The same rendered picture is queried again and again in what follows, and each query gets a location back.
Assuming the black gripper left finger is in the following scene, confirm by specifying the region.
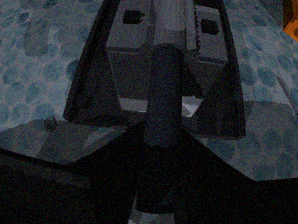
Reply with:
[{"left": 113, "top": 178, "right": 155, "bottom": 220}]
[{"left": 0, "top": 121, "right": 146, "bottom": 224}]

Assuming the brown rectangular tray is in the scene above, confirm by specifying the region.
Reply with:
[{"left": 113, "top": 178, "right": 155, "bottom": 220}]
[{"left": 282, "top": 0, "right": 298, "bottom": 41}]

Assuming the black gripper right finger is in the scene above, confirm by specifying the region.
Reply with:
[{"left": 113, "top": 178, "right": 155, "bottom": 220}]
[{"left": 173, "top": 127, "right": 298, "bottom": 224}]

